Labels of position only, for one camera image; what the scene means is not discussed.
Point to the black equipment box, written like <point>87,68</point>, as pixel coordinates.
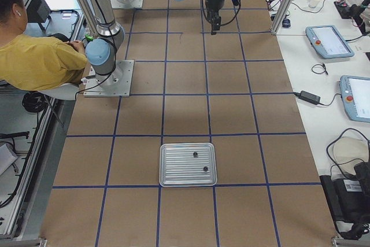
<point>348,205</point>

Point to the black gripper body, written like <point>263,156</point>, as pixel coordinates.
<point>213,3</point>

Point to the blue teach pendant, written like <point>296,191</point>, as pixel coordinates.
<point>355,97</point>
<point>328,42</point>

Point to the white chair seat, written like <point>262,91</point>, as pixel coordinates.
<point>65,91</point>

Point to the person in yellow shirt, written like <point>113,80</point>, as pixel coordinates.
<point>35,64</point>

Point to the black power adapter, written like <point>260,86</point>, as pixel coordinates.
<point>309,97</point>

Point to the blue teach pendant upper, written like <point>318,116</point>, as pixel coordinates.
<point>328,42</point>

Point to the silver ribbed metal tray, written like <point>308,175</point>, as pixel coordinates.
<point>179,168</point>

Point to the blue teach pendant lower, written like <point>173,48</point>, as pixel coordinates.
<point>355,97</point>

